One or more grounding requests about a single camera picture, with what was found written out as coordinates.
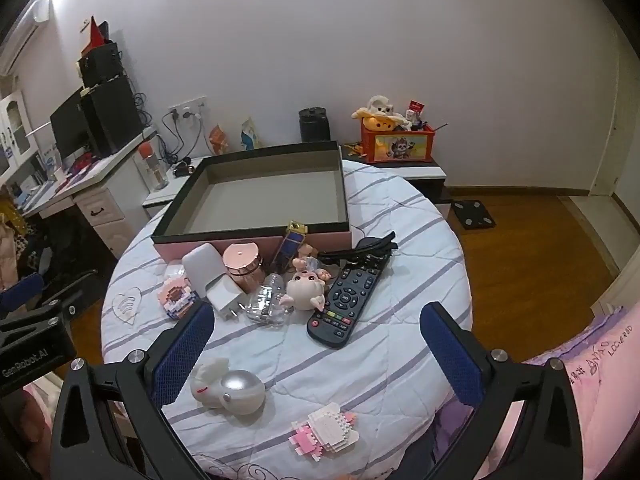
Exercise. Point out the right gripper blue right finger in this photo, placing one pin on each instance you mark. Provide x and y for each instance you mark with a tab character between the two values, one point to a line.
545	443

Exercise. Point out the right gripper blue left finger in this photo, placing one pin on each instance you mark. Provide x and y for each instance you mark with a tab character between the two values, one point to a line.
86	443

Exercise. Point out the silver white rabbit lamp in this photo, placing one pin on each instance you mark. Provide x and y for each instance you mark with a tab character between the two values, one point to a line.
215	385

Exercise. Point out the pink block toy round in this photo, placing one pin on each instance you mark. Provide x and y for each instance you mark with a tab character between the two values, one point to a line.
176	297

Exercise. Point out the white rounded case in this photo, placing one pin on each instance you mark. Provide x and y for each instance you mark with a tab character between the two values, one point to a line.
203	266

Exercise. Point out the pink white block toy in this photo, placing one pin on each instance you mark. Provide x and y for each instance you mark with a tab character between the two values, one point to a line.
329	430

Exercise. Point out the black tv remote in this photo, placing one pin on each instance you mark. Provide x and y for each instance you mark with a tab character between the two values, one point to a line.
347	297

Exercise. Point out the black hair claw clip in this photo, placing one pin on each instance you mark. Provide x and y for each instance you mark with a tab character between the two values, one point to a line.
368	246

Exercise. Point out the pink pig figurine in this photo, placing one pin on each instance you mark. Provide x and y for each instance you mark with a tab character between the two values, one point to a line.
306	290

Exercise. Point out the blue gold lighter box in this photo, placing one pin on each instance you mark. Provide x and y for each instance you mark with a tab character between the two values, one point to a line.
294	237

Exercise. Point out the white power adapter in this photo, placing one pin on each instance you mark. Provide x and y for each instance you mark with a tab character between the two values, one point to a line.
226	297

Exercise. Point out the pink floral bedsheet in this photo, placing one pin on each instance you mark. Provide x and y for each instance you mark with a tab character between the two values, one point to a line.
602	363

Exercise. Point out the white desk with drawers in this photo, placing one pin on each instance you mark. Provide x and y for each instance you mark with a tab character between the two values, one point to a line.
109	195

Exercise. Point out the white glass cabinet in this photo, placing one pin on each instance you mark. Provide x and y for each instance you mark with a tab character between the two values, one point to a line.
17	143

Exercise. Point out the orange capped bottle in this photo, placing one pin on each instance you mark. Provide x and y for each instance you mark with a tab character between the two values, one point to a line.
155	173

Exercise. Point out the rose gold lidded jar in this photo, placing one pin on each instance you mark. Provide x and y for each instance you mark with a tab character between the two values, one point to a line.
244	264

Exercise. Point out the white striped quilt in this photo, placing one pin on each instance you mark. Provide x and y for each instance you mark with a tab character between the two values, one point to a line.
385	375

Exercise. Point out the black floor scale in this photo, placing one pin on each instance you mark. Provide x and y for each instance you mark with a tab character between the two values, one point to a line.
472	214

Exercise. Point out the black computer monitor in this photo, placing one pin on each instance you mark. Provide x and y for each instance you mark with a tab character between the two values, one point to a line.
70	128

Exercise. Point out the white low side table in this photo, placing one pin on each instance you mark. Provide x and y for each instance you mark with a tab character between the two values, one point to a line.
158	199

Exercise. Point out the black computer tower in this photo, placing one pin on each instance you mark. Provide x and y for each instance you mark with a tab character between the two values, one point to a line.
111	115

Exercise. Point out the pink black storage box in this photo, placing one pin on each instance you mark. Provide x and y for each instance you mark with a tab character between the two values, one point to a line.
255	195

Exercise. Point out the orange snack bag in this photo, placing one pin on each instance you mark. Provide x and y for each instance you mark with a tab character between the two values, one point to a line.
218	141

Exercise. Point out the black box on tower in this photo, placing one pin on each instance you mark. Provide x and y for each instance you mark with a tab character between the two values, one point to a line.
101	64

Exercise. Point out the blue white snack bag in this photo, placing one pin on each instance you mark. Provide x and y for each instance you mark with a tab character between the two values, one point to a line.
249	137

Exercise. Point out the white air conditioner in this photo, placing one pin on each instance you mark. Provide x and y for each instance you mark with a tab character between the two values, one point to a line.
35	18

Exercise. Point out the orange toy box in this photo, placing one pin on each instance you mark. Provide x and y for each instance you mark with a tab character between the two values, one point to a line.
397	145

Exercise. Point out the yellow white plush toys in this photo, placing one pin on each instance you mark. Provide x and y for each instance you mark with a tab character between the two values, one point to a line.
379	116

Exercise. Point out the black cylinder appliance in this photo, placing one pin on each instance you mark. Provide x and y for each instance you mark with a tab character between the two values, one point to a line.
314	124

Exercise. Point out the white wall power strip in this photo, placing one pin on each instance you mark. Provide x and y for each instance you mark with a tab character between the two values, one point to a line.
189	109

